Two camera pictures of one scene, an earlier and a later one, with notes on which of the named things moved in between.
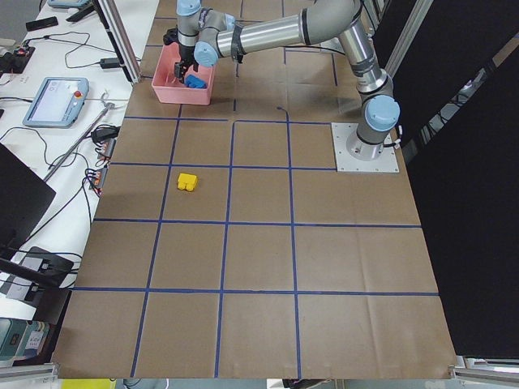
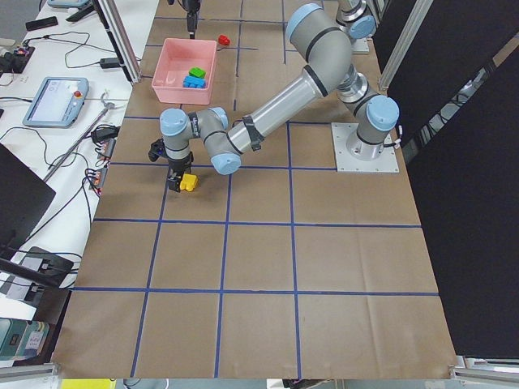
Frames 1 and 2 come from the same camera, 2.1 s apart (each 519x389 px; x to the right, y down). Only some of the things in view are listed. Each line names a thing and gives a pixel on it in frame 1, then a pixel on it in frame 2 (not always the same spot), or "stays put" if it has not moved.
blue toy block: [193, 81] stays put
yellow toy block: [186, 181] stays put
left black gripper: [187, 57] → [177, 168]
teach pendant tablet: [58, 103] stays put
